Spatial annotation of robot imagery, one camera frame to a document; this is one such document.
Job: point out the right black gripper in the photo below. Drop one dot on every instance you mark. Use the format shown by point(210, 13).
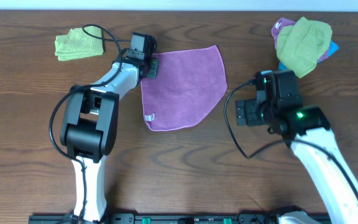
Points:
point(251, 119)

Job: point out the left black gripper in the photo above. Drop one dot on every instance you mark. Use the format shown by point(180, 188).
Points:
point(153, 68)

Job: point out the purple microfibre cloth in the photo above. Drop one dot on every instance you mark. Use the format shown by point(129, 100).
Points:
point(189, 84)

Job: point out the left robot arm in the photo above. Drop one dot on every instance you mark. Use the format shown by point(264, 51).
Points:
point(89, 126)

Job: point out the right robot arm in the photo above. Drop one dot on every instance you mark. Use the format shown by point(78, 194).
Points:
point(307, 133)

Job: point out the folded light green cloth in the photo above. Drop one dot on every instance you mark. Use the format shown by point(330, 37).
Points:
point(77, 44)

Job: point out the crumpled olive green cloth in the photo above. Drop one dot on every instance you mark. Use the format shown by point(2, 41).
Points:
point(300, 46)

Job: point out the blue cloth under pile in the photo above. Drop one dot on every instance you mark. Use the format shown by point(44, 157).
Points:
point(331, 50)

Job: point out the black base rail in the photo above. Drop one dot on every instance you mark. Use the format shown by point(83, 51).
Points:
point(129, 218)

